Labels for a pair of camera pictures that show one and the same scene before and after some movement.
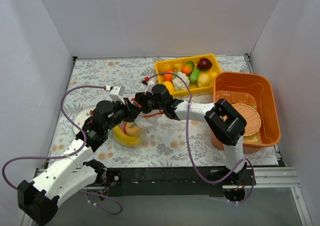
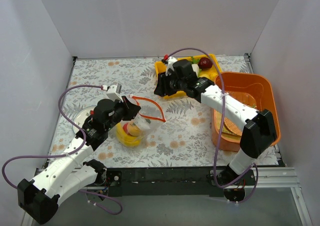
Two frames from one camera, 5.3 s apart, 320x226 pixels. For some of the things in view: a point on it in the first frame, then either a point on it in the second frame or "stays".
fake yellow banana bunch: (124, 139) stays
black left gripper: (129, 108) stays
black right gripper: (141, 101) to (163, 84)
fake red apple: (204, 64) stays
